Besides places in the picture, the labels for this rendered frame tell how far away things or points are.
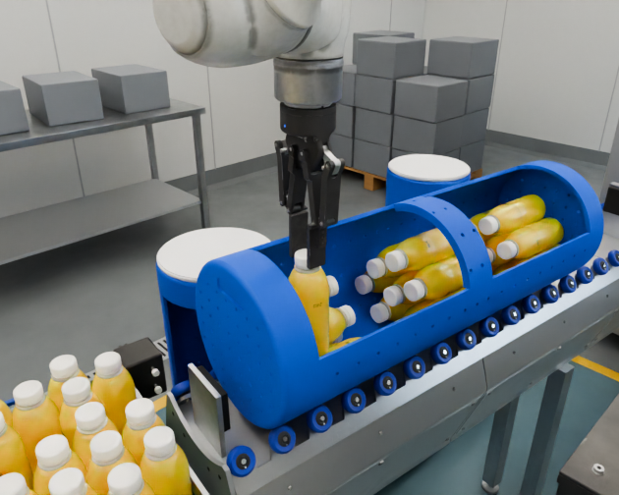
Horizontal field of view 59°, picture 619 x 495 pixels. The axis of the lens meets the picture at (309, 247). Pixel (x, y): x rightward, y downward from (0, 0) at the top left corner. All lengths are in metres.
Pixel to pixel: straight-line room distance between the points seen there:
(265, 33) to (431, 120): 3.70
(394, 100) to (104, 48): 2.12
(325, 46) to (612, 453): 0.61
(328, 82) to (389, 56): 3.69
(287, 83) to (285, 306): 0.31
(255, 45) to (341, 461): 0.71
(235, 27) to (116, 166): 3.86
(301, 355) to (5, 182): 3.46
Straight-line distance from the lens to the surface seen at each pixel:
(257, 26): 0.54
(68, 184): 4.25
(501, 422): 1.98
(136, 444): 0.85
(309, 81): 0.70
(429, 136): 4.26
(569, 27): 5.94
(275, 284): 0.80
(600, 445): 0.82
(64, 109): 3.34
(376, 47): 4.47
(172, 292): 1.27
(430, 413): 1.14
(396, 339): 0.92
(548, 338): 1.42
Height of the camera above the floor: 1.62
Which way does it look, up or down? 26 degrees down
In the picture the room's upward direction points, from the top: straight up
